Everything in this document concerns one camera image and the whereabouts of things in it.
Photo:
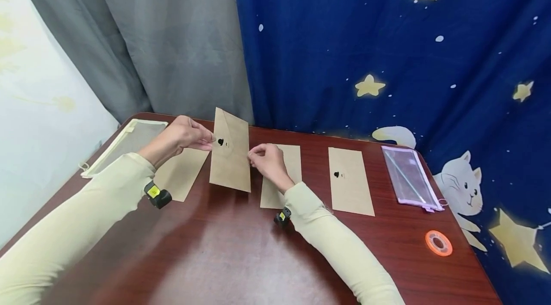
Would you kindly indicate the black wrist band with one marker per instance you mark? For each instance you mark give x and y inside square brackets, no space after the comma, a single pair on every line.
[157,194]
[282,216]

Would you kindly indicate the person's left thumb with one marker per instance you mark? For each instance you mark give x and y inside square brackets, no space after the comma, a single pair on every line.
[202,144]

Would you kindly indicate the person's right hand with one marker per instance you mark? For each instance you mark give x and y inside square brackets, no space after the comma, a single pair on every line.
[270,160]

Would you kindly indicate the person's right fingers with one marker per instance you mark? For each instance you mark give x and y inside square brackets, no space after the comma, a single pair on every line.
[256,156]

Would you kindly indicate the person's left forearm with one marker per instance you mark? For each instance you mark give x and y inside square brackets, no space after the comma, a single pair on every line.
[73,228]

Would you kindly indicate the brown paper envelope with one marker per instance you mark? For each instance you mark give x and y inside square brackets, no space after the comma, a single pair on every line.
[231,157]
[181,171]
[280,180]
[349,180]

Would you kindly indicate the person's right forearm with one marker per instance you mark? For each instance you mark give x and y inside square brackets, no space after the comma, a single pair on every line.
[340,247]

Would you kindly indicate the cream mesh zipper pouch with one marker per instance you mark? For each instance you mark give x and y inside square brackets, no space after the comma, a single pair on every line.
[125,145]

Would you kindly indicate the clear purple zipper pouch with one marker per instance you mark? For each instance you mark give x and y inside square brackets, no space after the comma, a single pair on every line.
[409,178]

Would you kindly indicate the orange tape roll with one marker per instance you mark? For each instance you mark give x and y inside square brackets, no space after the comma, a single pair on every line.
[438,243]

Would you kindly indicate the person's left index finger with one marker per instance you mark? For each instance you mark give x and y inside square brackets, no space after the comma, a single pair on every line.
[201,128]

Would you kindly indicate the person's left hand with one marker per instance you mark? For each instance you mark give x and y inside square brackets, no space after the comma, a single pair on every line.
[181,136]

